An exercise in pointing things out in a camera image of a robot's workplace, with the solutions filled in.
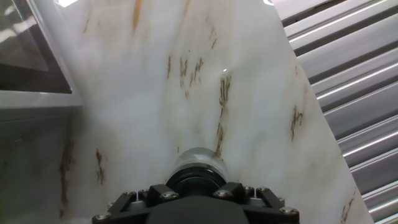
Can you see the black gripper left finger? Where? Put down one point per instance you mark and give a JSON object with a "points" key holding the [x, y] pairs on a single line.
{"points": [[118, 214]]}

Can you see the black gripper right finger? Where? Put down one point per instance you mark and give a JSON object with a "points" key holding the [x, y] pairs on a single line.
{"points": [[273, 214]]}

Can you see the clear glass jar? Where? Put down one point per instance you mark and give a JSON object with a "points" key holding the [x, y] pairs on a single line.
{"points": [[200, 158]]}

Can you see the white marble board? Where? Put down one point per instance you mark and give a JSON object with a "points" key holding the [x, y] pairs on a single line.
{"points": [[186, 109]]}

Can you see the silver metal box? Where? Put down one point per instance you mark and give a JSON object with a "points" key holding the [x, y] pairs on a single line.
{"points": [[31, 99]]}

